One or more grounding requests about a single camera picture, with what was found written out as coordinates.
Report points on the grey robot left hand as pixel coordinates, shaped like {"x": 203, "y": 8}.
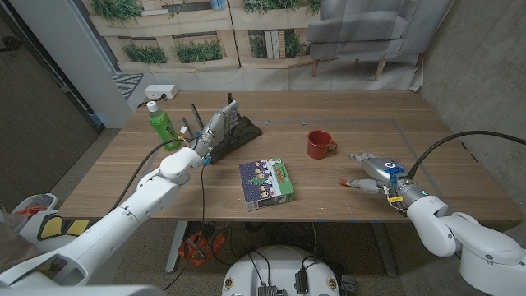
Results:
{"x": 215, "y": 125}

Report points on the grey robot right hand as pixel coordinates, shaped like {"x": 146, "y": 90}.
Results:
{"x": 388, "y": 172}

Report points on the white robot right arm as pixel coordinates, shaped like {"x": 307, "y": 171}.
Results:
{"x": 472, "y": 242}

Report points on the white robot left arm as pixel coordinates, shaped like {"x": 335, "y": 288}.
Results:
{"x": 123, "y": 222}

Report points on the green tea bottle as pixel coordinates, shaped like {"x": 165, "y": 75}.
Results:
{"x": 162, "y": 125}

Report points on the red enamel cup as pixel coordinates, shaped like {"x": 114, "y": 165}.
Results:
{"x": 317, "y": 146}

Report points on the jigsaw puzzle box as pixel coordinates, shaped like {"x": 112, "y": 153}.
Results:
{"x": 266, "y": 184}

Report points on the white power strip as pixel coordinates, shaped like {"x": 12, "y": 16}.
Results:
{"x": 160, "y": 91}

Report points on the printed backdrop with armchair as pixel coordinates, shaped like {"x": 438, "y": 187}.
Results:
{"x": 263, "y": 78}

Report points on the grey table leg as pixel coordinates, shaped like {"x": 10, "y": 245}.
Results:
{"x": 384, "y": 246}

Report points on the orange tool under table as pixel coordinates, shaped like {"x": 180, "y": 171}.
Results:
{"x": 197, "y": 248}

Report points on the white table leg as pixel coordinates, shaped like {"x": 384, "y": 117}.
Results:
{"x": 176, "y": 246}

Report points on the black adapter on torso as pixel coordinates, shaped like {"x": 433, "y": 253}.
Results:
{"x": 301, "y": 281}

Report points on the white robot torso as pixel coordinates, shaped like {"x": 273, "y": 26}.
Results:
{"x": 279, "y": 263}

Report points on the white and yellow floor device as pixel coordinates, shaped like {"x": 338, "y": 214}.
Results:
{"x": 45, "y": 222}

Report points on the person's leg in brown trousers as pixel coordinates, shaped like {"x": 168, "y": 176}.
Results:
{"x": 12, "y": 246}

